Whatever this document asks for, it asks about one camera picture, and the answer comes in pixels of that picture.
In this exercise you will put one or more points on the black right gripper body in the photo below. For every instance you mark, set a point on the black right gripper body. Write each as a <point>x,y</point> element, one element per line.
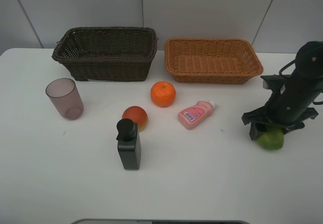
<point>289,103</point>

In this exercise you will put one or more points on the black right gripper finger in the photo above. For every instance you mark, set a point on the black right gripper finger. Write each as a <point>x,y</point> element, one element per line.
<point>256,130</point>
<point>295,127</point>

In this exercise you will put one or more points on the green round fruit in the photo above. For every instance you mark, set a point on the green round fruit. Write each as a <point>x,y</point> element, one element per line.
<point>272,139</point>

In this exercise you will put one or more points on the pink lotion bottle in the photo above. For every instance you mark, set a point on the pink lotion bottle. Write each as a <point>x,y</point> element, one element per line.
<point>196,114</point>

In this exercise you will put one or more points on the orange mandarin fruit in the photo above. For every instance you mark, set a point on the orange mandarin fruit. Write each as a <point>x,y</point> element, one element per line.
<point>163,94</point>

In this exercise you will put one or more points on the red orange peach fruit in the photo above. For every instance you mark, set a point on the red orange peach fruit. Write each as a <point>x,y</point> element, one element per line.
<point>137,115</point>

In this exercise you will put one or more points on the translucent purple plastic cup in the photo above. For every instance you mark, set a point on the translucent purple plastic cup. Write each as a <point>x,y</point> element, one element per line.
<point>65,97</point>

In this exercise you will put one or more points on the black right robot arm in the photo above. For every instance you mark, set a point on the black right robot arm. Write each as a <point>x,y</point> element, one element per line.
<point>307,63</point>

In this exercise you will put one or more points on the tan wicker basket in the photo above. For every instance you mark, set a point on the tan wicker basket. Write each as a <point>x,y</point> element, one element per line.
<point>215,61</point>

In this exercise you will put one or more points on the black pump dispenser bottle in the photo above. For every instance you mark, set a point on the black pump dispenser bottle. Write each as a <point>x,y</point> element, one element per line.
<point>129,145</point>

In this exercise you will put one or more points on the dark brown wicker basket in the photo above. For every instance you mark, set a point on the dark brown wicker basket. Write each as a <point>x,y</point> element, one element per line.
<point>121,54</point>

